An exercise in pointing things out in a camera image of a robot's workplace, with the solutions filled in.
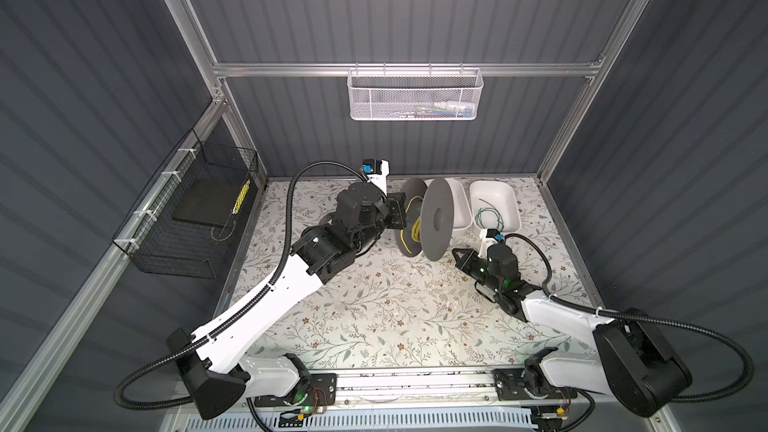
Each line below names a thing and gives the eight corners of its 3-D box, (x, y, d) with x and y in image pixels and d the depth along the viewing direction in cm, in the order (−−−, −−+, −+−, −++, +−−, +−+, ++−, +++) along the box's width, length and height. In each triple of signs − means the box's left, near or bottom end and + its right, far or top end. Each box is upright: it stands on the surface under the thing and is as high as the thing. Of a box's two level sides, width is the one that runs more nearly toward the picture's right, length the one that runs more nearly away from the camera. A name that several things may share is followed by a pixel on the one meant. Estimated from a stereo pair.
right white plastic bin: (472, 237, 105) (476, 227, 100) (462, 190, 119) (465, 180, 115) (521, 237, 105) (527, 227, 100) (505, 190, 119) (510, 180, 115)
